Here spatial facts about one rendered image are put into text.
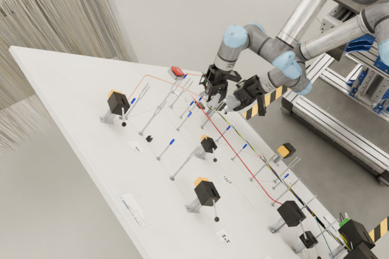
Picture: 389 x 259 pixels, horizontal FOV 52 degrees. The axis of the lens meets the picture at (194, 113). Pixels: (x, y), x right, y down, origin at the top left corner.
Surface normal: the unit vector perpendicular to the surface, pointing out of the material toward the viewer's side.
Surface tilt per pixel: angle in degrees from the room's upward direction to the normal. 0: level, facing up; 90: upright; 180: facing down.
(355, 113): 0
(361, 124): 0
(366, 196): 0
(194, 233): 52
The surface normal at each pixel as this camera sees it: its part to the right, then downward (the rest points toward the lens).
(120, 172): 0.58, -0.72
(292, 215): -0.68, -0.15
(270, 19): -0.09, -0.43
